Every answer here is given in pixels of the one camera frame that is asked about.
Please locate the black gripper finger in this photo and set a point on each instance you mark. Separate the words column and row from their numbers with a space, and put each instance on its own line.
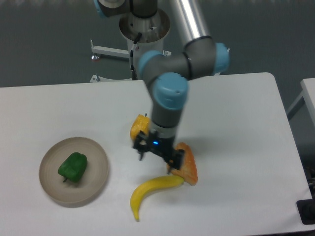
column 175, row 160
column 140, row 144

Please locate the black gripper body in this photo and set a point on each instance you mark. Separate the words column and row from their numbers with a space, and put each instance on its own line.
column 160, row 140

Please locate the green bell pepper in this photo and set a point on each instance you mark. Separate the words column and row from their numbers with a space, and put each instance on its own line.
column 73, row 167

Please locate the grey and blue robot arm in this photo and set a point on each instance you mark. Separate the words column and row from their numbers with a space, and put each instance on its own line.
column 166, row 77

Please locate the yellow bell pepper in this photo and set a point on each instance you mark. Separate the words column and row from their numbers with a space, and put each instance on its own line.
column 141, row 123

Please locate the beige round plate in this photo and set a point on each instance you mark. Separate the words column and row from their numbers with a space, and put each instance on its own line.
column 93, row 181

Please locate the orange bread slice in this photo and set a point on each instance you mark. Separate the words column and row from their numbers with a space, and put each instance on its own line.
column 188, row 170

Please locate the yellow banana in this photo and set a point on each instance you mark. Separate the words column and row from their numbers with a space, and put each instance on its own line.
column 150, row 186

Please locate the white side table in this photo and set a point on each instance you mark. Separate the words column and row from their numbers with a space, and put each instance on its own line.
column 306, row 97

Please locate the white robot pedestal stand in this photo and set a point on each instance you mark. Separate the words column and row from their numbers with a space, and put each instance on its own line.
column 142, row 35

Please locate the black table clamp mount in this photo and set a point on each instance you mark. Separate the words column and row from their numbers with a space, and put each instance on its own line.
column 306, row 210

